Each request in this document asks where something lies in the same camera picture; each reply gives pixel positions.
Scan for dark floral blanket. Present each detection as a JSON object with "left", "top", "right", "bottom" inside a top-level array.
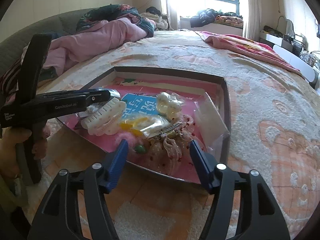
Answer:
[{"left": 76, "top": 4, "right": 156, "bottom": 37}]

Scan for clear bag of pearl clips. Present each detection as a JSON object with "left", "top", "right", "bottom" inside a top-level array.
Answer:
[{"left": 156, "top": 92, "right": 184, "bottom": 120}]

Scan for dark shallow box with pink base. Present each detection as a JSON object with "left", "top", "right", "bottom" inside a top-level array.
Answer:
[{"left": 59, "top": 67, "right": 231, "bottom": 185}]

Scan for white hair claw clip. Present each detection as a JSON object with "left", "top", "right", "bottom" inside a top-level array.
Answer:
[{"left": 80, "top": 98, "right": 126, "bottom": 136}]

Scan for pink pom-pom hair clip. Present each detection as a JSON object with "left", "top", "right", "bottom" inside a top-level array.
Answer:
[{"left": 113, "top": 122, "right": 183, "bottom": 156}]

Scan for yellow item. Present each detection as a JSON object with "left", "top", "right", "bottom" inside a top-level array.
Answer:
[{"left": 119, "top": 114, "right": 171, "bottom": 139}]

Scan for white curtain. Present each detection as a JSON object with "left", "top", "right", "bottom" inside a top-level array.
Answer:
[{"left": 243, "top": 0, "right": 261, "bottom": 41}]

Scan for clothes pile on window sill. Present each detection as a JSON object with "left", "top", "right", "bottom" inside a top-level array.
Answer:
[{"left": 190, "top": 9, "right": 244, "bottom": 28}]

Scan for red pink blanket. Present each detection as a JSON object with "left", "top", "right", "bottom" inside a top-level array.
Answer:
[{"left": 195, "top": 31, "right": 303, "bottom": 77}]

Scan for long clear plastic bag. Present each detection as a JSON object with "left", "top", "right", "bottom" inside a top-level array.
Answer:
[{"left": 195, "top": 92, "right": 229, "bottom": 160}]

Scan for person's left hand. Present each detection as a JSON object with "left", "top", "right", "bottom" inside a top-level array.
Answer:
[{"left": 1, "top": 126, "right": 50, "bottom": 185}]

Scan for pink quilt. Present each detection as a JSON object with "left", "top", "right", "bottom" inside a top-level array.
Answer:
[{"left": 42, "top": 17, "right": 148, "bottom": 76}]

